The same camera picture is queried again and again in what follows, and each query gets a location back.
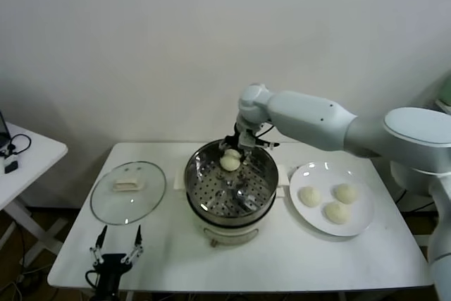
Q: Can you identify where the small white adapter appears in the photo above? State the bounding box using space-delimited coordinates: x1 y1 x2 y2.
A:
0 149 18 165

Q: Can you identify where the black tablet screen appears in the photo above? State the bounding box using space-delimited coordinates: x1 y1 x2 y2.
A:
0 110 11 149

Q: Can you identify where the white steamed baozi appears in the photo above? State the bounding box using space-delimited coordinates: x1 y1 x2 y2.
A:
323 201 352 226
220 149 242 172
298 186 323 209
333 183 359 205

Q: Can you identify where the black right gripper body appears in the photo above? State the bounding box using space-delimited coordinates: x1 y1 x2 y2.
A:
224 123 249 152

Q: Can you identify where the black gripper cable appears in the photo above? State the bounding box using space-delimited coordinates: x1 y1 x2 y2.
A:
85 269 101 290
256 123 276 139

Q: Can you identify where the perforated steel steamer basket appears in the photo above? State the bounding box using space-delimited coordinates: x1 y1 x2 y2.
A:
183 140 279 218

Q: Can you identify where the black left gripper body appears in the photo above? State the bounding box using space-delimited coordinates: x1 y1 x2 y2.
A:
94 253 128 301

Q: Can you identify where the white side table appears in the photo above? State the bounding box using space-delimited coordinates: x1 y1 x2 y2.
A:
0 123 68 270

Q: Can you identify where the white electric cooker base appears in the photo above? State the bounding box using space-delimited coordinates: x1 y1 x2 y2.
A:
173 165 289 247

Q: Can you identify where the black looped cable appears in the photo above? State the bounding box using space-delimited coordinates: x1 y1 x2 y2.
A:
6 134 32 156

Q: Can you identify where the white round plate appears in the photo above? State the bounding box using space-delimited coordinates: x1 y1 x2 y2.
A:
288 161 374 238

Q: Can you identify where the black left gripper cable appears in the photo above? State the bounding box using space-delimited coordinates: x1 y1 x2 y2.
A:
85 269 101 290

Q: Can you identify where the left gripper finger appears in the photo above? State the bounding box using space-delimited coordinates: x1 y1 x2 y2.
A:
88 225 109 266
121 224 144 265

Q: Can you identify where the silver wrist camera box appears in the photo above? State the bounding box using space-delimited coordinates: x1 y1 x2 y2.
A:
242 130 282 149

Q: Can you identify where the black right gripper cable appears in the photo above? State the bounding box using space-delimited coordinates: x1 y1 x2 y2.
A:
256 123 276 139

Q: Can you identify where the glass pot lid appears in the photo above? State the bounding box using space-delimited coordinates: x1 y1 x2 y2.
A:
89 161 167 226

